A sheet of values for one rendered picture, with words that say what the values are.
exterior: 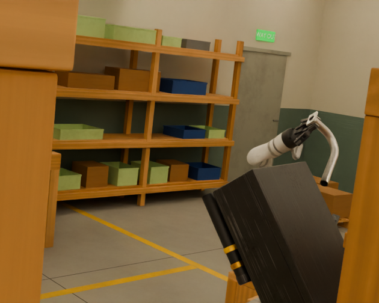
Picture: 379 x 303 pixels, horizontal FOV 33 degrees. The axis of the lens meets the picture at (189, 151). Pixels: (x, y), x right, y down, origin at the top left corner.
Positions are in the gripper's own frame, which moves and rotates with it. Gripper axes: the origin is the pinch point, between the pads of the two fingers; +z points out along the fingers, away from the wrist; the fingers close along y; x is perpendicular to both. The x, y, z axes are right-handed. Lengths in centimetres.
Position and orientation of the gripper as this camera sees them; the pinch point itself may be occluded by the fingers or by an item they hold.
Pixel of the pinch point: (314, 123)
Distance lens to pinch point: 241.1
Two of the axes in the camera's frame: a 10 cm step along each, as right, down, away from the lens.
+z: 5.8, -4.1, -7.0
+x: 7.5, 6.1, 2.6
